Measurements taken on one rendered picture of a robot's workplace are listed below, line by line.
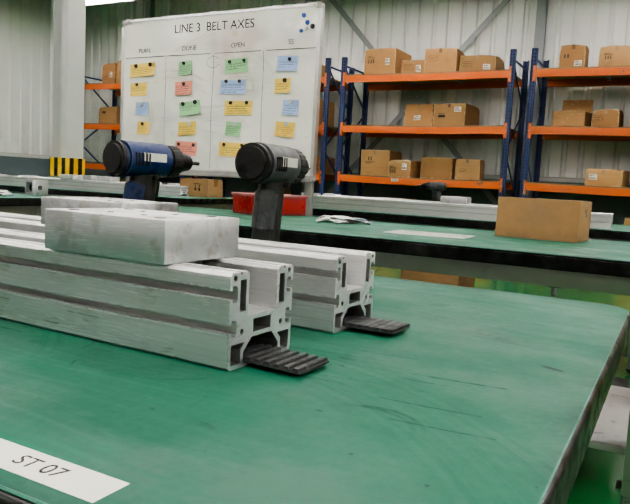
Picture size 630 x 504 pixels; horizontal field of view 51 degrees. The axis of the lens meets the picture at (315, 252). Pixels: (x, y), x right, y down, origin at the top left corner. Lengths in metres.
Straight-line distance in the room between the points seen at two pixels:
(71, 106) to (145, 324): 8.76
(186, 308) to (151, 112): 3.99
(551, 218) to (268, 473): 2.26
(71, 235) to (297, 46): 3.35
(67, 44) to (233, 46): 5.38
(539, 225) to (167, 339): 2.10
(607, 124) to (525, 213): 7.61
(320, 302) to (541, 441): 0.34
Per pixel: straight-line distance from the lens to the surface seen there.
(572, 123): 10.24
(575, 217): 2.57
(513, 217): 2.63
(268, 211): 0.99
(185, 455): 0.42
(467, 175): 10.47
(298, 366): 0.58
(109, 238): 0.65
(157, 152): 1.19
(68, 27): 9.45
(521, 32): 11.55
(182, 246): 0.62
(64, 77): 9.59
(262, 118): 4.03
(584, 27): 11.39
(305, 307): 0.75
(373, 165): 11.06
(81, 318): 0.70
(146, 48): 4.65
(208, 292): 0.60
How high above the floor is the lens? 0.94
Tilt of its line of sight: 6 degrees down
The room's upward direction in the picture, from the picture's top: 3 degrees clockwise
